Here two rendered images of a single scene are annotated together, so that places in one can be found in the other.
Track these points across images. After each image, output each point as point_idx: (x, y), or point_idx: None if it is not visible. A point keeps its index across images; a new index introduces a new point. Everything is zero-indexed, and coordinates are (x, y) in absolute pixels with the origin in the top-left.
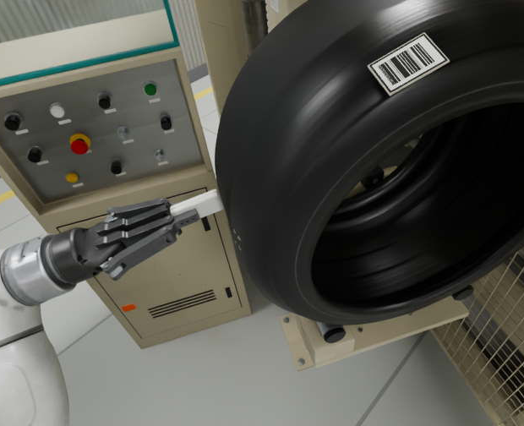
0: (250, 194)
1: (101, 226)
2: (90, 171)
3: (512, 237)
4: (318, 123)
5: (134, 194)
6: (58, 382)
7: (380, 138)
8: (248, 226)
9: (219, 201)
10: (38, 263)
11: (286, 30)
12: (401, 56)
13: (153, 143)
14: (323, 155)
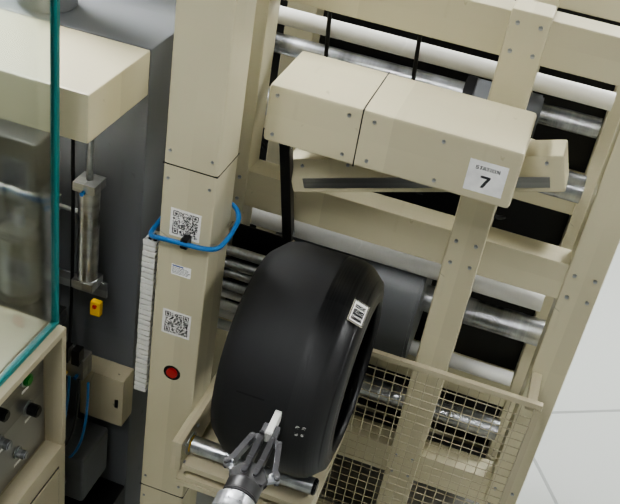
0: (315, 397)
1: (243, 465)
2: None
3: (363, 363)
4: (339, 349)
5: None
6: None
7: (357, 344)
8: (315, 415)
9: (281, 415)
10: (249, 497)
11: (273, 306)
12: (355, 311)
13: (15, 441)
14: (345, 361)
